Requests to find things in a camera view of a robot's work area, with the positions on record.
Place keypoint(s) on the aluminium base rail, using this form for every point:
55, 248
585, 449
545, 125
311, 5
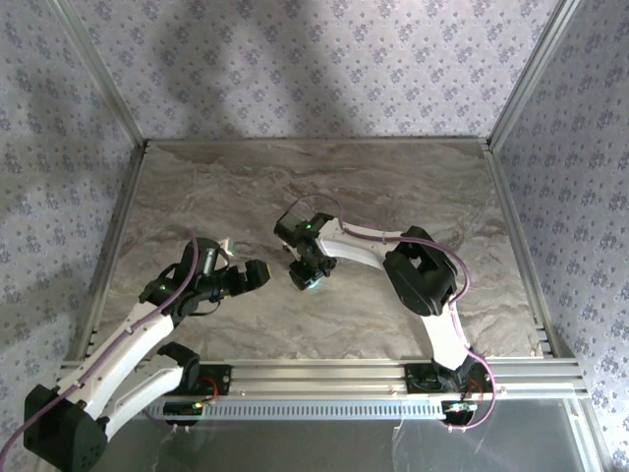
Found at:
314, 378

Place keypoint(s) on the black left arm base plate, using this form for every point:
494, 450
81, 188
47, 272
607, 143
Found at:
225, 386

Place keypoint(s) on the aluminium frame post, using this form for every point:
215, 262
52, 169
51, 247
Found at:
530, 74
109, 86
590, 428

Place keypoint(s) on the grey metal sheet panel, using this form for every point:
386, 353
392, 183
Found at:
314, 447

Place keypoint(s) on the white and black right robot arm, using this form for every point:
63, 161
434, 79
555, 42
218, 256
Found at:
354, 248

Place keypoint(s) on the white right camera bracket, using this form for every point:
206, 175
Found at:
285, 246

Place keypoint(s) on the blue earbud charging case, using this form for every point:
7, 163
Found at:
315, 285

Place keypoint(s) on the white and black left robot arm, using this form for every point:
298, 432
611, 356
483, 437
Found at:
123, 349

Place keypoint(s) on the white camera bracket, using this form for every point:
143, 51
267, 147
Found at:
285, 246
227, 246

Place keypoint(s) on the white left camera bracket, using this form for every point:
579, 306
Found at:
227, 246

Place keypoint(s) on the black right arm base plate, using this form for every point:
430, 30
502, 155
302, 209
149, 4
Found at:
415, 374

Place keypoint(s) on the aluminium table edge rail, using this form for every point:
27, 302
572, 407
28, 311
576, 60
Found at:
511, 216
314, 141
120, 216

